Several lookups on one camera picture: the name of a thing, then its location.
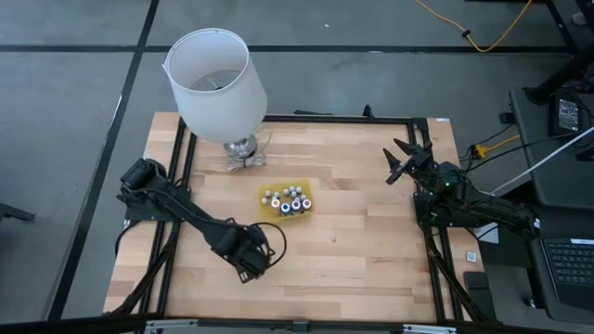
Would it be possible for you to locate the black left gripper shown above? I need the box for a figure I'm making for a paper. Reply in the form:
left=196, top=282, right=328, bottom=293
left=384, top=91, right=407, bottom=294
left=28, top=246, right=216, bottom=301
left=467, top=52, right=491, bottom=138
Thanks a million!
left=212, top=222, right=276, bottom=286

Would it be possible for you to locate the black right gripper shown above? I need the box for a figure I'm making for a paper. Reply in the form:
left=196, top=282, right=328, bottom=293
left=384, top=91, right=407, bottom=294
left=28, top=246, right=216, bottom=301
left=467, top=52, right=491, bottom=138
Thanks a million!
left=382, top=137, right=466, bottom=197

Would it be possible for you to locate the yellow translucent plastic bin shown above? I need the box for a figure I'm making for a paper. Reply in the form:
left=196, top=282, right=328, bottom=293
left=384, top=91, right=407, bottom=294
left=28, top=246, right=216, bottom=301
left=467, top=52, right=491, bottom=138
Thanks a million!
left=257, top=178, right=316, bottom=225

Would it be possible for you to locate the white rod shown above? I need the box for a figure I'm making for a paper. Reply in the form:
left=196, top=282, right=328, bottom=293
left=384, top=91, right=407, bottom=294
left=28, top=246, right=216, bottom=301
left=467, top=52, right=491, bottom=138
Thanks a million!
left=480, top=124, right=594, bottom=201

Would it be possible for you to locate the black rectangular object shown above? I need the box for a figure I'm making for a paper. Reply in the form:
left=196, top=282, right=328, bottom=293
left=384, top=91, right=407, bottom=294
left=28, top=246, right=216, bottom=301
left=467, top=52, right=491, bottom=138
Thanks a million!
left=463, top=271, right=497, bottom=321

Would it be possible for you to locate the black side desk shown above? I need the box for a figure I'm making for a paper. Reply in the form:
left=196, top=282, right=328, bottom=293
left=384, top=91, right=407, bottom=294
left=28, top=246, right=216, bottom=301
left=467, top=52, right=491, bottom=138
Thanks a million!
left=509, top=86, right=594, bottom=212

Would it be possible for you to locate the silver lamp with white shade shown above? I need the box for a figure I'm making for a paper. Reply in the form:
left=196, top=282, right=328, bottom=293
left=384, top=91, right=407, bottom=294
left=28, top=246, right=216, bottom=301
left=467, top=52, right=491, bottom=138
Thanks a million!
left=161, top=27, right=269, bottom=160

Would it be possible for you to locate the black power supply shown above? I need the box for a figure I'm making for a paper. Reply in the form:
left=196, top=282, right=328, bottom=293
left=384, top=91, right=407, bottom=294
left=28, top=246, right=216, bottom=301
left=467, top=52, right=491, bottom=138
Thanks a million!
left=549, top=91, right=582, bottom=136

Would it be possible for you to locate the black computer desk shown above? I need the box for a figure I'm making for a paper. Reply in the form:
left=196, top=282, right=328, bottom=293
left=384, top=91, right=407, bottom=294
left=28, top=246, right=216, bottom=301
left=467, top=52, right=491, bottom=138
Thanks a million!
left=518, top=203, right=594, bottom=326

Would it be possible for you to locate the black keyboard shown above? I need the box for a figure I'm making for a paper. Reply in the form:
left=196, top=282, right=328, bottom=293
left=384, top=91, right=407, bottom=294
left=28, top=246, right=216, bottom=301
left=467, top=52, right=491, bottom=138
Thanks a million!
left=540, top=238, right=594, bottom=313

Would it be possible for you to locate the black floor stand leg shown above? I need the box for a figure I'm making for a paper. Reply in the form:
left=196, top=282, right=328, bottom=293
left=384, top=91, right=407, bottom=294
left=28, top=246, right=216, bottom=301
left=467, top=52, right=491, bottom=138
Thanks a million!
left=0, top=202, right=37, bottom=224

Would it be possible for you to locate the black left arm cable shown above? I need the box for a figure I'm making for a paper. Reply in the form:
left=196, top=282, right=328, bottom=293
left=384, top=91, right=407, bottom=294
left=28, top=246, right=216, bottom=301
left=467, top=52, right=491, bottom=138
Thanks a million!
left=250, top=221, right=288, bottom=269

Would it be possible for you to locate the short yellow cable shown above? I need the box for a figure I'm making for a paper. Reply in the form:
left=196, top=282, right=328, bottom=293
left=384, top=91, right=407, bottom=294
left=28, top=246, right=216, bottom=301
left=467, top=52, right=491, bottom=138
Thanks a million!
left=471, top=134, right=522, bottom=160

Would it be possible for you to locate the long yellow extension cable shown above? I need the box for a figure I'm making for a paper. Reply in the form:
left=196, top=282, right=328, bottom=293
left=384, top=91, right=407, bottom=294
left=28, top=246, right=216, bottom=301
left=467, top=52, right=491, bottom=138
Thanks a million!
left=414, top=0, right=534, bottom=54

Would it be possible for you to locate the black camera rig bar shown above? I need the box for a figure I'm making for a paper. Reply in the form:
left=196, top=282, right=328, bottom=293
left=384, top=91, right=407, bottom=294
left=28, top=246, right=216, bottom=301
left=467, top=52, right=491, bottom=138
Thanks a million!
left=0, top=314, right=594, bottom=334

